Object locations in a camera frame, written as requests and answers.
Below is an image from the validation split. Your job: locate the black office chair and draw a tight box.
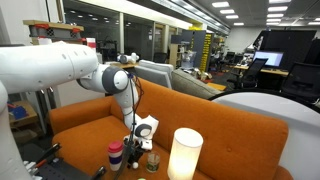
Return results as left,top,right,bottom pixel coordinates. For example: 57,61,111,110
280,61,320,104
227,57,269,90

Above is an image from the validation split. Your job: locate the yellow black storage rack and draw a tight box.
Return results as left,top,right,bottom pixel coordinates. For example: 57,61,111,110
189,29,214,73

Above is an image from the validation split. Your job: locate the white cup with pink lid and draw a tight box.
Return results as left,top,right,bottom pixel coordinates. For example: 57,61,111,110
107,140,125,172

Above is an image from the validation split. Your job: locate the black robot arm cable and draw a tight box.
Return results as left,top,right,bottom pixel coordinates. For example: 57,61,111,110
113,73,145,180

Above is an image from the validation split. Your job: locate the grey crate with red clips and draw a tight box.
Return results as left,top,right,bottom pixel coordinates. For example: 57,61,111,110
23,19,85,41

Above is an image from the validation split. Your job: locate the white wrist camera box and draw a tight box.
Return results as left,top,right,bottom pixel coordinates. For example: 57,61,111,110
141,138,154,151

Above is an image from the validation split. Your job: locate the light grey armchair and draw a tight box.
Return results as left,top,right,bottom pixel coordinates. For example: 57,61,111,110
133,59,175,90

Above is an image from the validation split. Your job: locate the glass jar with green label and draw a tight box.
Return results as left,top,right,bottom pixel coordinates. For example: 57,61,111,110
146,150,161,174

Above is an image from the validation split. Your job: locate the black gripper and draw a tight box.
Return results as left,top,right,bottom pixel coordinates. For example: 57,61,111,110
125,139,148,168

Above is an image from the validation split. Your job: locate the white metal cabinet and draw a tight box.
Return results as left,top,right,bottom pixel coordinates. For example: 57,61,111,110
19,53,106,134

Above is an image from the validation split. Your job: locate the orange fabric sofa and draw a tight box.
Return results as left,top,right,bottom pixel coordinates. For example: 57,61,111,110
49,78,294,180

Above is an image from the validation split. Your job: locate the black clamp equipment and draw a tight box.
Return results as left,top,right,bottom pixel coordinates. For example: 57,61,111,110
23,142,108,180

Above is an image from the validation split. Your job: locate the grey fabric sofa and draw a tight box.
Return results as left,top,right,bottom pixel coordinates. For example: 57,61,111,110
171,68,223,100

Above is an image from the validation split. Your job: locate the white round table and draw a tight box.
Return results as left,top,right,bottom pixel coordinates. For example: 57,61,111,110
208,91,320,180

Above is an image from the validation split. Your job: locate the wooden monitor desk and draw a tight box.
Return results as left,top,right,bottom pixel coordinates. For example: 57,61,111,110
233,64,290,77

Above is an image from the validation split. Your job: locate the white grey background robot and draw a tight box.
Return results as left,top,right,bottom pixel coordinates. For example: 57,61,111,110
117,52,140,65

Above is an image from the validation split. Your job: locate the large black panel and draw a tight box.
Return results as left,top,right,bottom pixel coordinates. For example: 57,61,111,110
253,29,318,71

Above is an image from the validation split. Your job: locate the cardboard box with blue item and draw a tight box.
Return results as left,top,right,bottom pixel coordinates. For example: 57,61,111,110
8,100,40,131

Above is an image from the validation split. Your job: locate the white cylindrical lamp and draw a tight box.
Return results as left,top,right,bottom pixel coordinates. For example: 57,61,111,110
166,127,204,180

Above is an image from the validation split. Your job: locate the computer monitor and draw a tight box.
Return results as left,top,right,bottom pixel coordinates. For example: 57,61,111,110
253,50,285,69

